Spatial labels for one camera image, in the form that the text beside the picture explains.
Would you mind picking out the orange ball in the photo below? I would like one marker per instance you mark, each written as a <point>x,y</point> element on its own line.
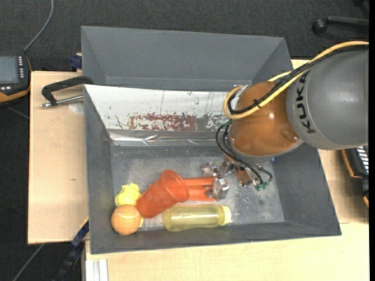
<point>125,219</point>

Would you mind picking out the pale cardboard board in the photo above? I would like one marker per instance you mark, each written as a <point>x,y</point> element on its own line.
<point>55,162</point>

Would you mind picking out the orange plastic cup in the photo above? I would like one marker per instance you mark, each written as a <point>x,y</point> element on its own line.
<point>161,193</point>

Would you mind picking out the yellow clear plastic bottle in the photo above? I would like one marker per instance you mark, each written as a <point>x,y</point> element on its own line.
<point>193,217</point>

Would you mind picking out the orange two-pronged plastic tool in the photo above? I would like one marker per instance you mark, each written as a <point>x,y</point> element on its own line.
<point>199,189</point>

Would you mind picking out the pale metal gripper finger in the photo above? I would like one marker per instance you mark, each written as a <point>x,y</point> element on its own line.
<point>220,188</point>
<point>208,169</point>

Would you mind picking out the yellow toy fruit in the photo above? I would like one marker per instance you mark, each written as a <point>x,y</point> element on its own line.
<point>126,195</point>

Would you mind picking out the grey metal bin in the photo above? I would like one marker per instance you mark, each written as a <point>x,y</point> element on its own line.
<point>181,60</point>

